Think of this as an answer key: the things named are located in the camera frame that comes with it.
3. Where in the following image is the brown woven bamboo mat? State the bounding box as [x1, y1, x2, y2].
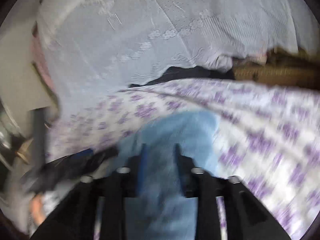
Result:
[233, 48, 319, 90]

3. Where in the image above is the white lace cover cloth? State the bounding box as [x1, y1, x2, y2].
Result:
[37, 0, 319, 115]

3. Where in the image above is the purple floral bed sheet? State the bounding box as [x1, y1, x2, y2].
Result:
[48, 79, 319, 239]

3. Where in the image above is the light blue fleece garment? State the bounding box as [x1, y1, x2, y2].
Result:
[106, 111, 218, 239]

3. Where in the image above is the person's bare hand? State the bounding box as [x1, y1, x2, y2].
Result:
[29, 194, 47, 226]

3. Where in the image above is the black cloth under lace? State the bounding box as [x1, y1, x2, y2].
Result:
[144, 66, 235, 86]

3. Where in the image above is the pink folded cloth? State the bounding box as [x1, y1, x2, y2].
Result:
[31, 22, 57, 99]

